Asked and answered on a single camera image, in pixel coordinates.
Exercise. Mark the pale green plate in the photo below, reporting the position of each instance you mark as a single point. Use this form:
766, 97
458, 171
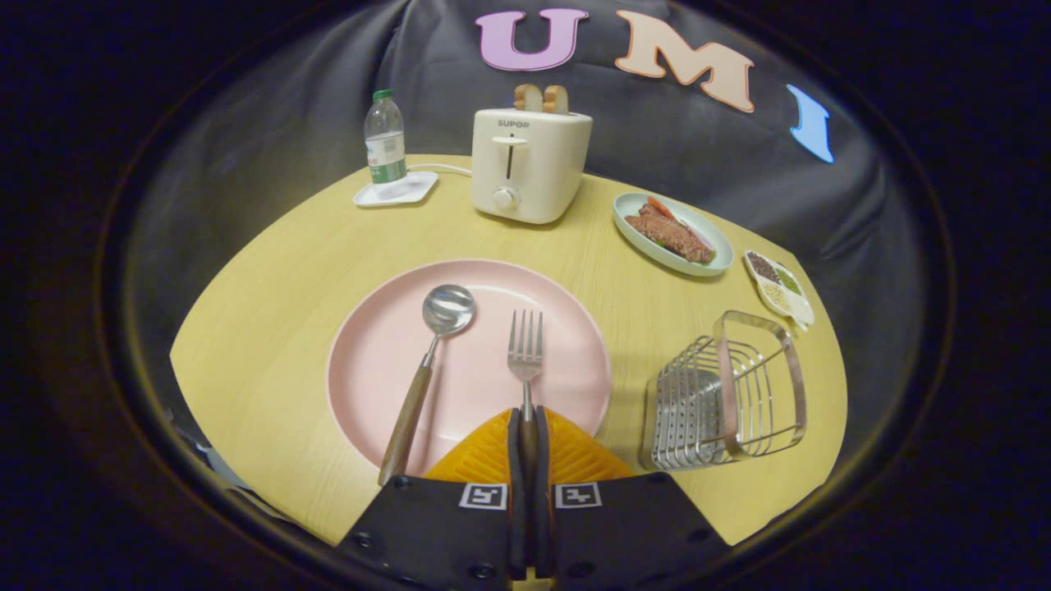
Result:
649, 242

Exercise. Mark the clear plastic water bottle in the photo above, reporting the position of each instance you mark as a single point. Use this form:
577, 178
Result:
384, 144

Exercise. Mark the white square coaster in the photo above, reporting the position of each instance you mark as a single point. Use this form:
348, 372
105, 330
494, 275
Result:
410, 193

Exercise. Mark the steak with garnish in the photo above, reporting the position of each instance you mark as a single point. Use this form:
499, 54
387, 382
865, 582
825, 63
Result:
673, 234

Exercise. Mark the white toaster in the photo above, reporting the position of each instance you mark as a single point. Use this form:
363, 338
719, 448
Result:
542, 172

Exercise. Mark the white divided seasoning dish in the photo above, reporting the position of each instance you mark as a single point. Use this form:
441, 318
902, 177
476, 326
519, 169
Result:
776, 287

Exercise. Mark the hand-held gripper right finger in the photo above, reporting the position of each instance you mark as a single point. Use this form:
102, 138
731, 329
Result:
543, 517

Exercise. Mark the pink plate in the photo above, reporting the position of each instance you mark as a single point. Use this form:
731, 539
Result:
476, 394

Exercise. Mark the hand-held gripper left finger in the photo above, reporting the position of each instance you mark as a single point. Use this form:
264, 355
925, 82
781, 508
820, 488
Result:
516, 509

